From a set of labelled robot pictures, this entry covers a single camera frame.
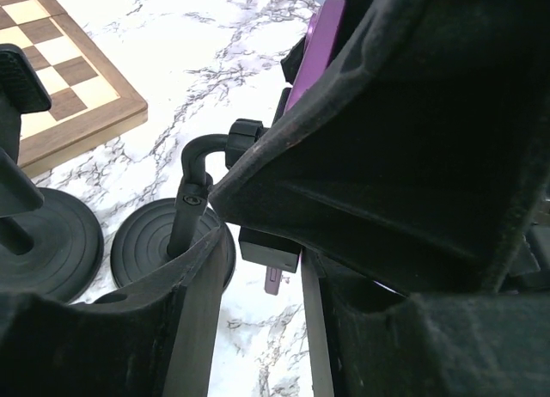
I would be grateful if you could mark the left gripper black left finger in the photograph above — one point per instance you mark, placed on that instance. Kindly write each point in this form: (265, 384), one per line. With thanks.
(154, 337)

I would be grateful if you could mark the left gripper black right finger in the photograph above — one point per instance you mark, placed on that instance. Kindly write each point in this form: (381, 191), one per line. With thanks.
(365, 340)

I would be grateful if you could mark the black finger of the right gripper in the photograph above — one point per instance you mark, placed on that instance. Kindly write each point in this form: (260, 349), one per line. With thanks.
(420, 155)

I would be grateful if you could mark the black phone stand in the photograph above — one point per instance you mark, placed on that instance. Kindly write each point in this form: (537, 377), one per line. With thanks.
(51, 242)
(162, 230)

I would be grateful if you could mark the red-edged phone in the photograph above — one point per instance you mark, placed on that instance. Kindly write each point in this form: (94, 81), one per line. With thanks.
(318, 48)

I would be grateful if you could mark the wooden chessboard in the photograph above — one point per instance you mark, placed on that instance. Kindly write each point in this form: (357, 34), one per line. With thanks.
(92, 102)

